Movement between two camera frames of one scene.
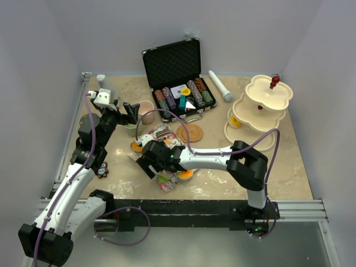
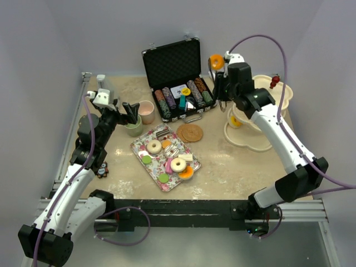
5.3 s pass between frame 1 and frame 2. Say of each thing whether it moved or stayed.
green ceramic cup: stayed
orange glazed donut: moved
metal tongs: moved
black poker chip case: stayed
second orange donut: stayed
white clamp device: stayed
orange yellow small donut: stayed
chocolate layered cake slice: stayed
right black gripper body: moved
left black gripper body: stayed
